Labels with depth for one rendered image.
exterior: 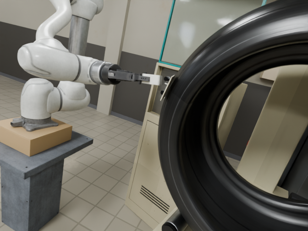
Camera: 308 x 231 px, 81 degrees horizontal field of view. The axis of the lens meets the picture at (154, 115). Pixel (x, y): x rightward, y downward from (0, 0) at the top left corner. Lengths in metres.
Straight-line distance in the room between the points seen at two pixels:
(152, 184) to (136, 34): 2.77
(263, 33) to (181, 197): 0.35
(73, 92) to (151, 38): 2.46
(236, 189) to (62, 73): 0.69
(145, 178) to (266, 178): 0.98
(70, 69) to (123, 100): 3.04
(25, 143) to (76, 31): 0.68
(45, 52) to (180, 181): 0.54
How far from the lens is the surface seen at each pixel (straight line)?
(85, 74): 0.74
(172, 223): 0.51
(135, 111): 3.61
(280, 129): 0.72
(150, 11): 3.60
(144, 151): 1.46
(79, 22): 1.23
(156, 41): 3.45
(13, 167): 1.13
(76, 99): 1.27
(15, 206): 1.56
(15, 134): 1.22
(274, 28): 0.36
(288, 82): 0.71
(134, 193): 1.69
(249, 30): 0.36
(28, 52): 0.68
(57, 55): 0.69
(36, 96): 1.19
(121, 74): 0.60
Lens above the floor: 1.28
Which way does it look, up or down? 17 degrees down
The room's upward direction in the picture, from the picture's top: 14 degrees clockwise
